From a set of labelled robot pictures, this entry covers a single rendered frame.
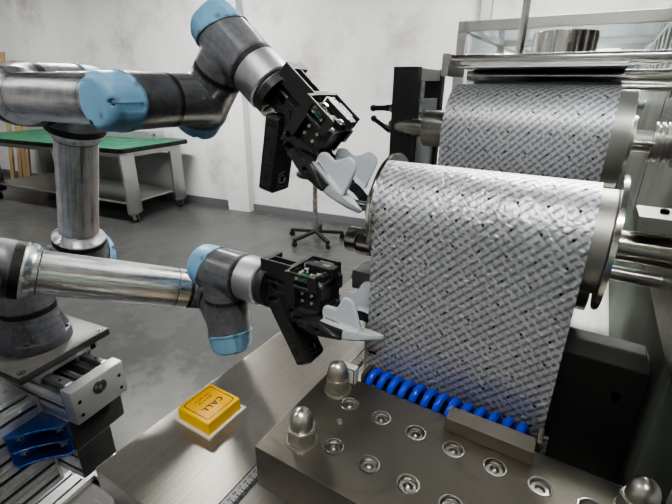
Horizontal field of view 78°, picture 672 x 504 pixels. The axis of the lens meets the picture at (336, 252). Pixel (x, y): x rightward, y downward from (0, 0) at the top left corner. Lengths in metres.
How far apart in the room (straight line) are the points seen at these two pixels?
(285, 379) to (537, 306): 0.48
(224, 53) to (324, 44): 3.89
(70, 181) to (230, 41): 0.57
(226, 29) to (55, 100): 0.27
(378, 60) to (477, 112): 3.61
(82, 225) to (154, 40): 4.76
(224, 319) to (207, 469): 0.22
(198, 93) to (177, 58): 4.89
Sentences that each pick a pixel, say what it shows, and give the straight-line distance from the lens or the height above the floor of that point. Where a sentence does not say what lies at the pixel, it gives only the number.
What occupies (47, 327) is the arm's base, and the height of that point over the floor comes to 0.87.
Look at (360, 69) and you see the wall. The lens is 4.36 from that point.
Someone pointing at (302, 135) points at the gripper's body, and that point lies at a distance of 0.58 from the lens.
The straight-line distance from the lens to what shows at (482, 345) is 0.54.
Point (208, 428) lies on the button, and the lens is 0.72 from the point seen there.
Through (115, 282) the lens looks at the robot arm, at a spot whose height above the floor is 1.08.
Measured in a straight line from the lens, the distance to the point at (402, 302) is 0.55.
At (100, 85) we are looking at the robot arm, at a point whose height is 1.40.
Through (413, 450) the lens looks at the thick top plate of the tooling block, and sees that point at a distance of 0.52.
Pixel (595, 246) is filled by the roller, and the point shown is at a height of 1.26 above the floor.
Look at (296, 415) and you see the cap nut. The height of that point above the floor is 1.07.
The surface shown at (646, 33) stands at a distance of 1.49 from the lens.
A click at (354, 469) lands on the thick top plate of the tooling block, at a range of 0.49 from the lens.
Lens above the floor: 1.40
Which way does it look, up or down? 22 degrees down
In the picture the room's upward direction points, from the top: 1 degrees clockwise
